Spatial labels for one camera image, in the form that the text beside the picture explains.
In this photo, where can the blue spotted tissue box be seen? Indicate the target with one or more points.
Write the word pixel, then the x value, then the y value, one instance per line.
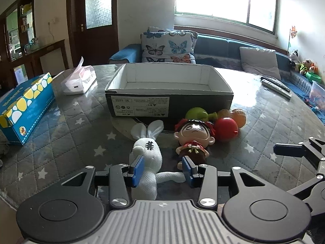
pixel 28 106

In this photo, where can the dark wooden cabinet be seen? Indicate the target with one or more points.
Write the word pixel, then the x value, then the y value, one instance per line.
pixel 50 56

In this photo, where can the orange tiger plush toy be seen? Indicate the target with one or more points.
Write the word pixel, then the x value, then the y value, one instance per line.
pixel 306 66

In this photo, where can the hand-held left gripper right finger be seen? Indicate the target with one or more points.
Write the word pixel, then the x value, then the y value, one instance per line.
pixel 188 170

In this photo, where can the white soft tissue pack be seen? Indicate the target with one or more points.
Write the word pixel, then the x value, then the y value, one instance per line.
pixel 78 81

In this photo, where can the clear plastic storage container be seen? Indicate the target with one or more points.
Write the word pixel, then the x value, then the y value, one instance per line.
pixel 318 96

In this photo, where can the green toy fruit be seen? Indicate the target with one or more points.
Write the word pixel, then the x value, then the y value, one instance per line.
pixel 196 113

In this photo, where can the black and white plush toy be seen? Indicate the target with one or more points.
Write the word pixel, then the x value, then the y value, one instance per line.
pixel 294 57

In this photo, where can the butterfly print pillow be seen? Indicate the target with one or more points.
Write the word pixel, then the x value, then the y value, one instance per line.
pixel 165 47

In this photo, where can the white knitted rabbit plush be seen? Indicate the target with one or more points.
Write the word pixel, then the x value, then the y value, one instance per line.
pixel 148 155

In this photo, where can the grey pillow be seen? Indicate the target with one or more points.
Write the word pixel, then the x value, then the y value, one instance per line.
pixel 259 61

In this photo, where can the orange wall decoration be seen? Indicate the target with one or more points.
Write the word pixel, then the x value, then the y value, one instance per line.
pixel 293 31

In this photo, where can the big-headed doll figure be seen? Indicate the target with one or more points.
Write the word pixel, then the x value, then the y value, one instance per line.
pixel 194 132

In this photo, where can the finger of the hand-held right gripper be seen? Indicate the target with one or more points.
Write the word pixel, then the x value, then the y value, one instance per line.
pixel 289 150
pixel 308 184

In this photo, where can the black remote control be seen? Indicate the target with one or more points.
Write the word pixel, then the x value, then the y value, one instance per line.
pixel 275 82

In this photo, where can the grey remote control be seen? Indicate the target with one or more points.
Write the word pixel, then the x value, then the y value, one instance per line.
pixel 276 90

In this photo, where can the cardboard box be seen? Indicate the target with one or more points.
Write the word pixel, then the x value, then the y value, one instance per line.
pixel 142 105

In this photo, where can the dark wooden door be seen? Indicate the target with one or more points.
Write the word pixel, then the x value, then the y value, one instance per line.
pixel 76 40

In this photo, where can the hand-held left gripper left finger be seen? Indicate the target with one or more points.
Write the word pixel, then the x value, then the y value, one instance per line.
pixel 137 169

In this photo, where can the blue sofa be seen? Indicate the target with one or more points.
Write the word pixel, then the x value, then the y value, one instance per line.
pixel 218 47

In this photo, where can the orange toy fruit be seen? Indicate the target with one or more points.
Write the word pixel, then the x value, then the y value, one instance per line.
pixel 238 117

